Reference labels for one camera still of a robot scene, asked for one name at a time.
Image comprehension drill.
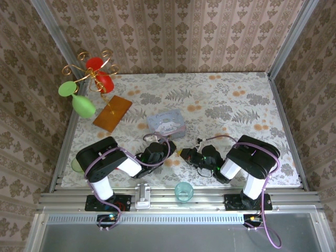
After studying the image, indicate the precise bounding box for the red wine glass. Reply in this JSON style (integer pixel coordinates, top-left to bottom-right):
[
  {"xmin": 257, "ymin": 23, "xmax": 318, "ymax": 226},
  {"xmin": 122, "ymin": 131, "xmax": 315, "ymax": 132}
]
[{"xmin": 86, "ymin": 57, "xmax": 116, "ymax": 94}]

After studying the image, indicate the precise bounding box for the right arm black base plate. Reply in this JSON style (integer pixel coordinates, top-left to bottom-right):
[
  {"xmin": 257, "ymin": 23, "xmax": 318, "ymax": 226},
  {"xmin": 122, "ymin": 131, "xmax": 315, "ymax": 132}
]
[{"xmin": 224, "ymin": 193, "xmax": 273, "ymax": 211}]

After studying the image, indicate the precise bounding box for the gold wire rack wooden base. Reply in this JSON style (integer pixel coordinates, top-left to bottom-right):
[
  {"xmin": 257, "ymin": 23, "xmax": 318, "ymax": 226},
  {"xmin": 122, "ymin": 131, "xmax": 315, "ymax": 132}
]
[{"xmin": 62, "ymin": 49, "xmax": 133, "ymax": 133}]

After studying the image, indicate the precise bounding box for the aluminium frame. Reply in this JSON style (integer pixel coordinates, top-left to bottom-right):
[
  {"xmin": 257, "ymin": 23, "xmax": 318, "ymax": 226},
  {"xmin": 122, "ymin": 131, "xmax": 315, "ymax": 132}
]
[{"xmin": 25, "ymin": 0, "xmax": 336, "ymax": 252}]

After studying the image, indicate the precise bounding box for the grey metal sheet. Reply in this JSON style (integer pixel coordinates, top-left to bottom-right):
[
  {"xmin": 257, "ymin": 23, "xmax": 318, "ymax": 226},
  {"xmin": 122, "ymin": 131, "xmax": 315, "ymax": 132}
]
[{"xmin": 40, "ymin": 223, "xmax": 325, "ymax": 252}]

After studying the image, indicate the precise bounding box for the white clamp bracket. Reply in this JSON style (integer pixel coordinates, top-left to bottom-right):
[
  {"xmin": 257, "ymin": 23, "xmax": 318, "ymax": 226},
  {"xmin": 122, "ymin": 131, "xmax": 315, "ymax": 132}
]
[{"xmin": 134, "ymin": 183, "xmax": 151, "ymax": 210}]

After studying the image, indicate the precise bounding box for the left small circuit board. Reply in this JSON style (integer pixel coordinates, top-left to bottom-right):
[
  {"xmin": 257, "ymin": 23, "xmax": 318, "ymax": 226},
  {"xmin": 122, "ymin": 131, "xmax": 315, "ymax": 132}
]
[{"xmin": 97, "ymin": 214, "xmax": 119, "ymax": 228}]

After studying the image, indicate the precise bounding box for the floral table mat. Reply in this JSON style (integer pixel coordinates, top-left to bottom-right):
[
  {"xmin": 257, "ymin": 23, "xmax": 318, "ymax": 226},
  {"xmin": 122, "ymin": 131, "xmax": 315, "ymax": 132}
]
[{"xmin": 61, "ymin": 72, "xmax": 301, "ymax": 188}]

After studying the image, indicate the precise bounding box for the green plastic cup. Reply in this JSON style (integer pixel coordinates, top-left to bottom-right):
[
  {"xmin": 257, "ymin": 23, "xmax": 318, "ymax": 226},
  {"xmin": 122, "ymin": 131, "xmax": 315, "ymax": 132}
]
[{"xmin": 71, "ymin": 158, "xmax": 82, "ymax": 174}]

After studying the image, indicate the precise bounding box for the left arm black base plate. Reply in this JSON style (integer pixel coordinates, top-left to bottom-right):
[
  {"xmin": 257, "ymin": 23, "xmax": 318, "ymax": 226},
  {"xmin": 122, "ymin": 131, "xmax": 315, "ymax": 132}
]
[{"xmin": 84, "ymin": 194, "xmax": 132, "ymax": 212}]

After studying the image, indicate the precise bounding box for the right small circuit board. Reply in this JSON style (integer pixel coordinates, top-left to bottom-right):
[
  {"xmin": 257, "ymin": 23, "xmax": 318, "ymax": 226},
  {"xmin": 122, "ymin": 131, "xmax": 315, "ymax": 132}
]
[{"xmin": 243, "ymin": 214, "xmax": 265, "ymax": 228}]

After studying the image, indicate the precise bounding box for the teal glass cup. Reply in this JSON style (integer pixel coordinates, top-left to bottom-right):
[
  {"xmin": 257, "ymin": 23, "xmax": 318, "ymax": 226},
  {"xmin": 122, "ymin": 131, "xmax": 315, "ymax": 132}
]
[{"xmin": 174, "ymin": 182, "xmax": 194, "ymax": 203}]

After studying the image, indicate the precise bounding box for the green wine glass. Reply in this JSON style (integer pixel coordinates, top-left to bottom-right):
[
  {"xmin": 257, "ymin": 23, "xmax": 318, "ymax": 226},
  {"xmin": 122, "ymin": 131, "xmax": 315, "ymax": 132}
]
[{"xmin": 58, "ymin": 80, "xmax": 97, "ymax": 119}]

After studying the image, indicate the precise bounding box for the blue cartoon tin box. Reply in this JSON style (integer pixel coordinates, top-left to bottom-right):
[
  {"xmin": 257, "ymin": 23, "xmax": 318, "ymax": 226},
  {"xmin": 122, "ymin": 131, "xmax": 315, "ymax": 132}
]
[{"xmin": 146, "ymin": 108, "xmax": 187, "ymax": 140}]

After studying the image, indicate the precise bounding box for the small circuit board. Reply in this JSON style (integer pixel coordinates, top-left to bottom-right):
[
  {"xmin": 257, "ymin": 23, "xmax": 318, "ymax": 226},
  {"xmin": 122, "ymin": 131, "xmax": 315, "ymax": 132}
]
[
  {"xmin": 243, "ymin": 214, "xmax": 265, "ymax": 228},
  {"xmin": 97, "ymin": 214, "xmax": 119, "ymax": 228}
]

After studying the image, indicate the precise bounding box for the grey slotted cable duct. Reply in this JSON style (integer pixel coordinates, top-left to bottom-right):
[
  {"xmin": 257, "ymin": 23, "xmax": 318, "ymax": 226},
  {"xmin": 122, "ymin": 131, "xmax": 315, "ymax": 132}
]
[{"xmin": 48, "ymin": 215, "xmax": 244, "ymax": 225}]

